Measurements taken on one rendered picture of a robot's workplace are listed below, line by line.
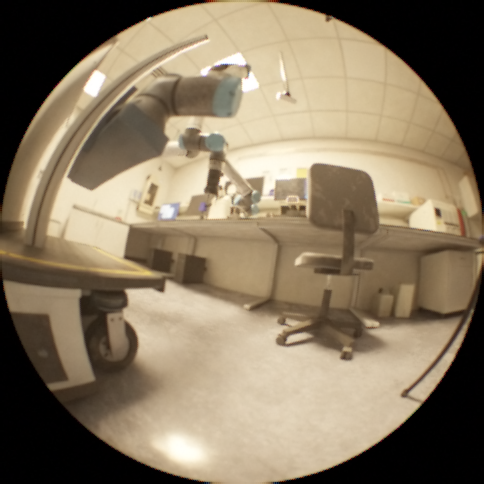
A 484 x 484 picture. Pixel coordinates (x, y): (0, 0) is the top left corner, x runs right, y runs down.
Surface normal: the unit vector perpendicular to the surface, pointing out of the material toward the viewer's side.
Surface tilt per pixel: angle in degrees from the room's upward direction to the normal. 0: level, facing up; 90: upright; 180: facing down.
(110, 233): 90
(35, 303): 90
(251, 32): 180
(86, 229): 90
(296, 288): 90
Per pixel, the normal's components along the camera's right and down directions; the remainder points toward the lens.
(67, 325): 0.94, 0.10
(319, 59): -0.15, 0.98
